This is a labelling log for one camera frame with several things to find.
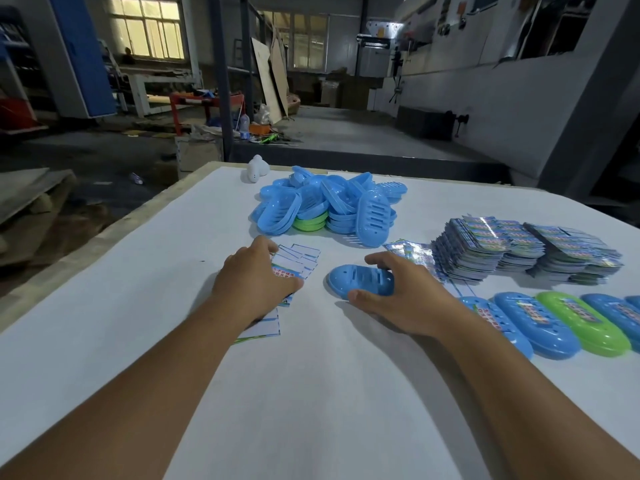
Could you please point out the person's left hand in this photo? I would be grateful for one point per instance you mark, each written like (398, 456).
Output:
(250, 284)

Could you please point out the person's right hand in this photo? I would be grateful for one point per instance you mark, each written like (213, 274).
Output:
(420, 299)

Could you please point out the white backing sheet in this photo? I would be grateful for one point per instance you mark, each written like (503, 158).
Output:
(262, 327)
(460, 288)

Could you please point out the glossy sticker sheets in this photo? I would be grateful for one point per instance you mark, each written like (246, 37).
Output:
(417, 254)

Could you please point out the stacks of colourful sticker sheets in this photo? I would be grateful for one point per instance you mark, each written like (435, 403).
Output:
(470, 249)

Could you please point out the pile of blue soap dishes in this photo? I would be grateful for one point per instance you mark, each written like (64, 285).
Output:
(340, 199)

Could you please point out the person's left forearm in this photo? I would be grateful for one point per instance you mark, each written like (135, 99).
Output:
(125, 409)

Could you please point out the person's right forearm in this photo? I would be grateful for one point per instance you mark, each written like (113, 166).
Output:
(540, 419)

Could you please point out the orange box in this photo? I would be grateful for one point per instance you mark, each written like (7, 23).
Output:
(259, 129)

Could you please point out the black box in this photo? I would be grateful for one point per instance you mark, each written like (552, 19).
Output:
(425, 123)

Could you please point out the small white plastic figure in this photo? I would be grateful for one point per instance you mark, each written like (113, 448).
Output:
(257, 169)

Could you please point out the pale wooden crate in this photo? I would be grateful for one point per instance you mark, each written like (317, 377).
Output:
(199, 157)

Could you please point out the green tool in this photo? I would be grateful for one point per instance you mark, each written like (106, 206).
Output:
(267, 138)

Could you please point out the plastic bottle on floor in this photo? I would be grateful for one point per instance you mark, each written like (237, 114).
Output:
(136, 178)

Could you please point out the clear water bottle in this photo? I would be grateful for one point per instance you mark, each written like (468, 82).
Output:
(244, 127)

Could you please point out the white plastic bag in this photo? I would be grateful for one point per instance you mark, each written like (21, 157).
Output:
(263, 114)

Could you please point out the wicker basket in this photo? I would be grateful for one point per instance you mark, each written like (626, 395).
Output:
(294, 103)

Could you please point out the red metal table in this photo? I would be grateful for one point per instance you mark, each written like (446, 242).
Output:
(192, 98)

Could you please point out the pale leaning plywood board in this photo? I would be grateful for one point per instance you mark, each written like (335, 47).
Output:
(267, 84)

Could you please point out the brown leaning board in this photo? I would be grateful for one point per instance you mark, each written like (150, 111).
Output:
(280, 79)

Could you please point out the wooden pallet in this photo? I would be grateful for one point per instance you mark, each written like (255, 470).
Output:
(30, 192)

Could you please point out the silver machine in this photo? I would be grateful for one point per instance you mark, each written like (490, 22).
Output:
(375, 59)

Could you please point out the wide window with grid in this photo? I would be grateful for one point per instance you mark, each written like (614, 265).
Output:
(307, 47)

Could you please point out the grey slanted pillar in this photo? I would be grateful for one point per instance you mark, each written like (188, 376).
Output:
(590, 119)

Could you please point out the large bright window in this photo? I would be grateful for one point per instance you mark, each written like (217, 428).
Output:
(145, 32)

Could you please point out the blue and white machine cabinet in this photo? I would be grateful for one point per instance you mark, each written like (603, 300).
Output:
(82, 54)

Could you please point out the black wall plug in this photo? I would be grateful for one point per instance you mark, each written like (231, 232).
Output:
(460, 118)

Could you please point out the thick dark steel post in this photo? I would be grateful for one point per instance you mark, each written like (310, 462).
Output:
(222, 94)

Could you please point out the white metal workbench frame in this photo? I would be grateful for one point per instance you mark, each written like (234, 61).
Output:
(141, 94)

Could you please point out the thin dark steel post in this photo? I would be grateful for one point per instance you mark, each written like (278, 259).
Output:
(246, 64)

